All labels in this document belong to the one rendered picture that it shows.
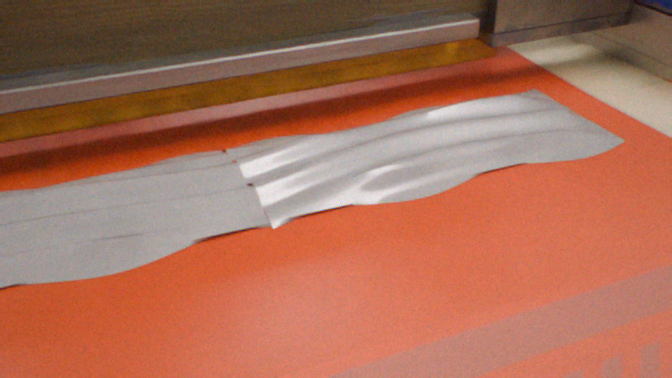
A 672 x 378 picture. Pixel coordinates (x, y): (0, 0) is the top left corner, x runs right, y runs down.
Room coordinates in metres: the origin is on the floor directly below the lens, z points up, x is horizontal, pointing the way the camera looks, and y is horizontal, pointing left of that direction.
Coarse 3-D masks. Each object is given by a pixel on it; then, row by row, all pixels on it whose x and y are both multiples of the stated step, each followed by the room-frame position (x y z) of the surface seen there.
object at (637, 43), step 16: (640, 16) 0.41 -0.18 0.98; (656, 16) 0.40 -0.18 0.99; (592, 32) 0.44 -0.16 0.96; (608, 32) 0.43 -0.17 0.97; (624, 32) 0.42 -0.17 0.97; (640, 32) 0.41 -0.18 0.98; (656, 32) 0.40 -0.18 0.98; (608, 48) 0.43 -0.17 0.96; (624, 48) 0.42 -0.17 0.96; (640, 48) 0.41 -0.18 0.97; (656, 48) 0.40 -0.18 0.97; (640, 64) 0.41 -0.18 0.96; (656, 64) 0.40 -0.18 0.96
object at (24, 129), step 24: (480, 48) 0.40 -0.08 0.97; (336, 72) 0.37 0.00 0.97; (360, 72) 0.37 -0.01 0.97; (384, 72) 0.38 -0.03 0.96; (168, 96) 0.33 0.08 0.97; (192, 96) 0.33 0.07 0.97; (216, 96) 0.34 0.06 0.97; (240, 96) 0.34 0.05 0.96; (264, 96) 0.35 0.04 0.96; (24, 120) 0.30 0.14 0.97; (48, 120) 0.31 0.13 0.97; (72, 120) 0.31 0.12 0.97; (96, 120) 0.31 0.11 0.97; (120, 120) 0.32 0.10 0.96
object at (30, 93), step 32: (352, 32) 0.35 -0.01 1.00; (384, 32) 0.35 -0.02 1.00; (416, 32) 0.36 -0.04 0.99; (448, 32) 0.37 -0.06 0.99; (128, 64) 0.31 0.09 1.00; (160, 64) 0.31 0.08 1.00; (192, 64) 0.31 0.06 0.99; (224, 64) 0.32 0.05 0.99; (256, 64) 0.32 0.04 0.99; (288, 64) 0.33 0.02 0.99; (0, 96) 0.28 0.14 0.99; (32, 96) 0.28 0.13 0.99; (64, 96) 0.29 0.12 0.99; (96, 96) 0.29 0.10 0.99
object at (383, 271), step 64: (512, 64) 0.41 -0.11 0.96; (256, 128) 0.33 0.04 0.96; (320, 128) 0.33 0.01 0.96; (640, 128) 0.33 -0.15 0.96; (448, 192) 0.27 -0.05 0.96; (512, 192) 0.27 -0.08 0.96; (576, 192) 0.27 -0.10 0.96; (640, 192) 0.27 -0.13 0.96; (320, 256) 0.22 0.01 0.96; (384, 256) 0.22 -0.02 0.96; (448, 256) 0.22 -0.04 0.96; (512, 256) 0.22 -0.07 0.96; (576, 256) 0.22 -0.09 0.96; (640, 256) 0.22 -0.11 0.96; (384, 320) 0.18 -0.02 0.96; (448, 320) 0.18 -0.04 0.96
